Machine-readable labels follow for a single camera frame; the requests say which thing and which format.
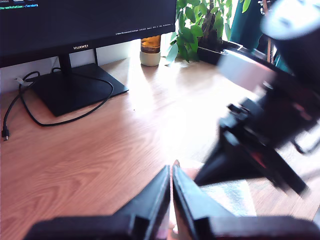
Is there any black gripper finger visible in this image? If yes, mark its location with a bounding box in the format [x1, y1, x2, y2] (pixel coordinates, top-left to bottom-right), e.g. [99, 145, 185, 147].
[194, 126, 266, 187]
[113, 164, 171, 240]
[171, 164, 236, 240]

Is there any white pink tea towel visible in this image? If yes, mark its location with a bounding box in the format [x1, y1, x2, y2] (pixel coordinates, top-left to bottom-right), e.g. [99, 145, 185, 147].
[172, 159, 258, 218]

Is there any black plant tray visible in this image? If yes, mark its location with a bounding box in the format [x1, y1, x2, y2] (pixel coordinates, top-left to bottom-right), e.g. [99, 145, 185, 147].
[196, 38, 245, 66]

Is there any wide black monitor with stand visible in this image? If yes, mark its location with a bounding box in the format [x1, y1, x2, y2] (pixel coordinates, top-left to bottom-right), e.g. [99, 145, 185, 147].
[0, 0, 178, 118]

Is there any amber glass jar grey base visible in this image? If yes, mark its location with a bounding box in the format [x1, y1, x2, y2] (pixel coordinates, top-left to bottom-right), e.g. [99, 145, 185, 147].
[139, 34, 162, 67]

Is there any teal green cloth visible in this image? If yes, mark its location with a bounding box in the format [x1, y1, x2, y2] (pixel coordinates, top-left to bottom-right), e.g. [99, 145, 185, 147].
[229, 0, 266, 50]

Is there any green leafy houseplant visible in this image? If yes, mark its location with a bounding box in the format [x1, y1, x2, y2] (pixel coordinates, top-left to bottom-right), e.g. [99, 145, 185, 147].
[164, 0, 252, 64]

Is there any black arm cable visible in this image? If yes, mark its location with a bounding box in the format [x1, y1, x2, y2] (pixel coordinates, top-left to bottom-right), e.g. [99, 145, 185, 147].
[291, 138, 320, 155]

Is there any black USB cable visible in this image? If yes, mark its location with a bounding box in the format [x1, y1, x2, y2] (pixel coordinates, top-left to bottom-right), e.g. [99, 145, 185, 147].
[1, 67, 115, 142]

